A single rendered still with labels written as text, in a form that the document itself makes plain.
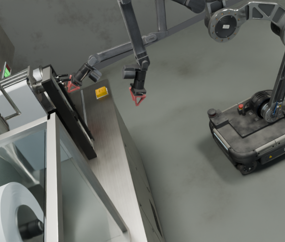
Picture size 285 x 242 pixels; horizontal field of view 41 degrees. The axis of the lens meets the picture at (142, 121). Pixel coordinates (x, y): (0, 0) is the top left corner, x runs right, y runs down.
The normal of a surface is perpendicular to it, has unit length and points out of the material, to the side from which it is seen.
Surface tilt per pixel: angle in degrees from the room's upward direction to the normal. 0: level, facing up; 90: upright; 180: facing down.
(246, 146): 0
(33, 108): 90
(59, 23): 90
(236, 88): 0
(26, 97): 90
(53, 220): 0
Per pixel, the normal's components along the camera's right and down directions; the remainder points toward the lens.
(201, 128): -0.33, -0.72
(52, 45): 0.31, 0.54
